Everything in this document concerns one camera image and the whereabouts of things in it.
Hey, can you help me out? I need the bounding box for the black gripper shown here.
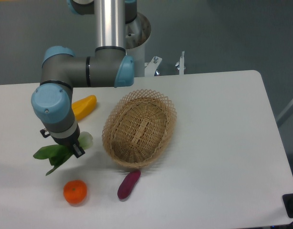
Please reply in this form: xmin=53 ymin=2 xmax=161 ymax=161
xmin=40 ymin=128 xmax=85 ymax=158

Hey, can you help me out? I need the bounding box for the green bok choy vegetable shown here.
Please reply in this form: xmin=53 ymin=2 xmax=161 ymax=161
xmin=33 ymin=132 xmax=93 ymax=176

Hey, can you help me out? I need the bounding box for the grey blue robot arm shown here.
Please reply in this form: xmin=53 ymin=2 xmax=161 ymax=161
xmin=31 ymin=0 xmax=137 ymax=157

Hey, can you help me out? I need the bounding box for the yellow mango toy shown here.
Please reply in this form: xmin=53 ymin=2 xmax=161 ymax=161
xmin=72 ymin=95 xmax=97 ymax=121

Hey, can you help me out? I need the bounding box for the orange tangerine toy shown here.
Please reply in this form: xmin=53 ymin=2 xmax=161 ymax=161
xmin=63 ymin=180 xmax=87 ymax=205

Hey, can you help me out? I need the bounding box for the woven wicker oval basket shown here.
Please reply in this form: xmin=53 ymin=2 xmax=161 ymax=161
xmin=102 ymin=89 xmax=177 ymax=168

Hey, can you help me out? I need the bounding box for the purple sweet potato toy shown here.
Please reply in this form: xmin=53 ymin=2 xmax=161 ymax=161
xmin=117 ymin=170 xmax=141 ymax=200

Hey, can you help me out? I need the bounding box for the black device at table edge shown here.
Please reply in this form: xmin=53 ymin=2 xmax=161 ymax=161
xmin=282 ymin=193 xmax=293 ymax=219

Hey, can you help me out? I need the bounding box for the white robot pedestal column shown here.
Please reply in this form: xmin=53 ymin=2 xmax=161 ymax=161
xmin=125 ymin=12 xmax=151 ymax=77

